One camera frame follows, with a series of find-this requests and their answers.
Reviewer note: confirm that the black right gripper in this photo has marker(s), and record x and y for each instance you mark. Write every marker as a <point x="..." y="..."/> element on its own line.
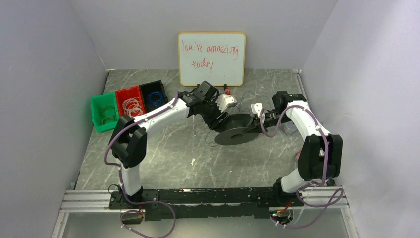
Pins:
<point x="265" y="119"/>

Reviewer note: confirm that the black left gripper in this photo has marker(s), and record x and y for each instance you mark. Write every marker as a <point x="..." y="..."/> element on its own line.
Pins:
<point x="213" y="115"/>

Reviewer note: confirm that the black cable spool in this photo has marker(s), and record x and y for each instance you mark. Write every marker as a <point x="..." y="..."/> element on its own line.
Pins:
<point x="232" y="130"/>

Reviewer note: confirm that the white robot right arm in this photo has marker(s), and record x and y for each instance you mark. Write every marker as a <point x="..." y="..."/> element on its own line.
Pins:
<point x="320" y="156"/>

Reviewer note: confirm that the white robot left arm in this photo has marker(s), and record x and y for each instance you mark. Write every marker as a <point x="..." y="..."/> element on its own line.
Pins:
<point x="128" y="143"/>

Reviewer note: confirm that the clear plastic cup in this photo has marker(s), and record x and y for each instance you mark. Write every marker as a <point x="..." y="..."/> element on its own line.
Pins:
<point x="289" y="128"/>

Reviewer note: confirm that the whiteboard with red writing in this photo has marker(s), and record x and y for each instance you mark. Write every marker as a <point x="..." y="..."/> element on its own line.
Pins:
<point x="215" y="57"/>

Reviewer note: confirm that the black plastic bin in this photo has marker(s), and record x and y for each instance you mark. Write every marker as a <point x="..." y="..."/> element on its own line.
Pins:
<point x="153" y="95"/>

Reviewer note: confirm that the red plastic bin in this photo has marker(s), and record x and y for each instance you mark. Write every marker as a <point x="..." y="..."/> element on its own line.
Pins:
<point x="129" y="102"/>

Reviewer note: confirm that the green plastic bin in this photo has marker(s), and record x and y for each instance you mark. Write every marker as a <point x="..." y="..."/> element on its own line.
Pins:
<point x="104" y="112"/>

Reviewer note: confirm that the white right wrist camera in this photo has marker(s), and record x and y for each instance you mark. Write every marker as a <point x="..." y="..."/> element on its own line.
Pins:
<point x="255" y="109"/>

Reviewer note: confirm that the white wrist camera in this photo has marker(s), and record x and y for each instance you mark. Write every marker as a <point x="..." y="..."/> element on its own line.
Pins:
<point x="255" y="109"/>
<point x="225" y="100"/>

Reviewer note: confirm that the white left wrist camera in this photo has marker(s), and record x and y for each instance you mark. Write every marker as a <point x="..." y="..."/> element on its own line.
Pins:
<point x="225" y="100"/>

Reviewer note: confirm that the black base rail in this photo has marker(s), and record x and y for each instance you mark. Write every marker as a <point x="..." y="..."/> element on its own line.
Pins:
<point x="159" y="204"/>

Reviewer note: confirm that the aluminium frame rail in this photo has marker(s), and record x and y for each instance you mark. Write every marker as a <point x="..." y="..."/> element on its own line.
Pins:
<point x="95" y="201"/>

